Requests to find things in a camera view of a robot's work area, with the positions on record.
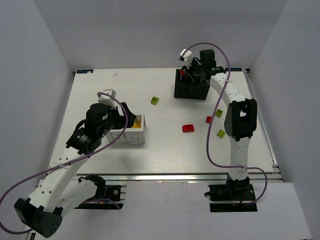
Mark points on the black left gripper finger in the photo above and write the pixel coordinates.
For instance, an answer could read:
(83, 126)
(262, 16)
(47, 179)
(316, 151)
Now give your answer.
(119, 123)
(129, 114)

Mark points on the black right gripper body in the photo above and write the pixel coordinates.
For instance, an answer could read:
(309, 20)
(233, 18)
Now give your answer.
(195, 70)

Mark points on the black double bin container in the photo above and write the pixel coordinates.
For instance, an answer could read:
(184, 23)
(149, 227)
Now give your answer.
(185, 89)

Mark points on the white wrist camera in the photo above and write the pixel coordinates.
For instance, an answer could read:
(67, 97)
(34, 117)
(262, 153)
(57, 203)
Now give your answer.
(107, 100)
(186, 57)

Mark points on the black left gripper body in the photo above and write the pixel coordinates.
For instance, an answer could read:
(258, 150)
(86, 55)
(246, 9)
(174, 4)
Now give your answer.
(124, 114)

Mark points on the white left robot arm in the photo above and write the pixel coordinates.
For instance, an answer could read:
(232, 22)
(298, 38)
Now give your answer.
(43, 210)

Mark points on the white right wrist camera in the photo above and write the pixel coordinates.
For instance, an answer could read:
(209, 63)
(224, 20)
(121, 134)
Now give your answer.
(186, 57)

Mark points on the white double bin container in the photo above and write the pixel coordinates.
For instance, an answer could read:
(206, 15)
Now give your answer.
(134, 135)

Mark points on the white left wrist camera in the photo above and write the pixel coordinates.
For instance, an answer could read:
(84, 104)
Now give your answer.
(107, 100)

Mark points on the lime green small lego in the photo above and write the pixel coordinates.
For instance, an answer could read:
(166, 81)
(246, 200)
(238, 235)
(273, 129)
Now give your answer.
(219, 113)

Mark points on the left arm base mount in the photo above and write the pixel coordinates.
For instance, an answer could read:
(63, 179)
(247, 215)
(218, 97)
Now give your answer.
(113, 199)

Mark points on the yellow long lego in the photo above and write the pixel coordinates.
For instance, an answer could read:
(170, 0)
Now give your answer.
(137, 124)

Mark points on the lime green lego brick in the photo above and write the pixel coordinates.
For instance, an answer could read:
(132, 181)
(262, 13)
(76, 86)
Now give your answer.
(221, 133)

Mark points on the lime green square lego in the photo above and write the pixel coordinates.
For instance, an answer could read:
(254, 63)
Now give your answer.
(154, 100)

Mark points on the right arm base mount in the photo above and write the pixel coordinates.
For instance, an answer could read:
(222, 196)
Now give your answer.
(231, 198)

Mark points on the red sloped lego brick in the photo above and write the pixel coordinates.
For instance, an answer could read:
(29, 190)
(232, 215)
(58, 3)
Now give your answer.
(188, 128)

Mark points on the small red lego brick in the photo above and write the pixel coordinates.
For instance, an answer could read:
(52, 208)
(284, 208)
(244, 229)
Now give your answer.
(208, 119)

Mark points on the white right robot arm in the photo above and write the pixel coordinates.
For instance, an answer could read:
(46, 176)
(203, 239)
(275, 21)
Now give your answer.
(240, 120)

